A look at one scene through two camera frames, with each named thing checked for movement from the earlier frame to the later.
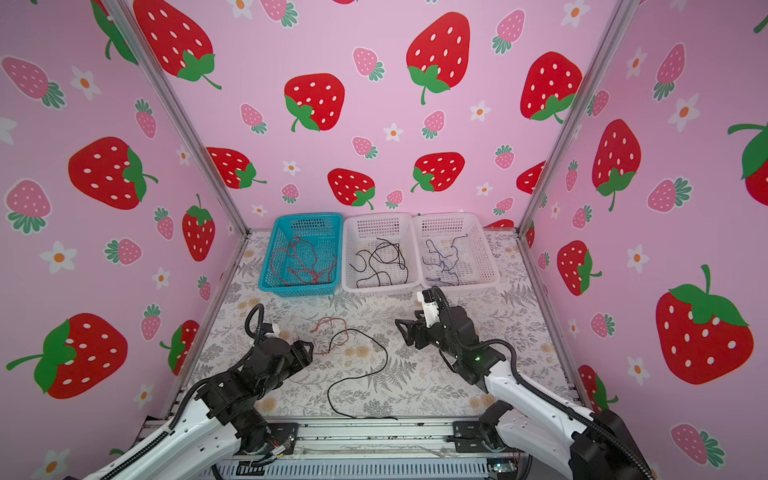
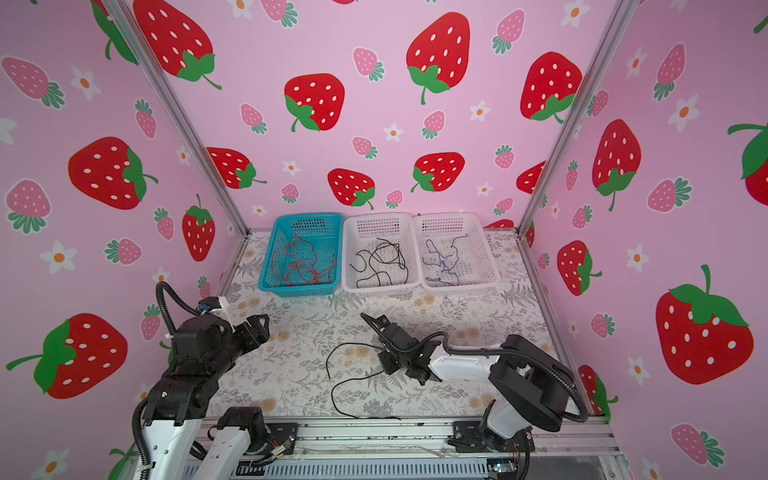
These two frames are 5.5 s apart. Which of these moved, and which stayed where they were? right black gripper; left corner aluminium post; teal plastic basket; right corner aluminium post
Moved: right black gripper
Stayed: left corner aluminium post; right corner aluminium post; teal plastic basket
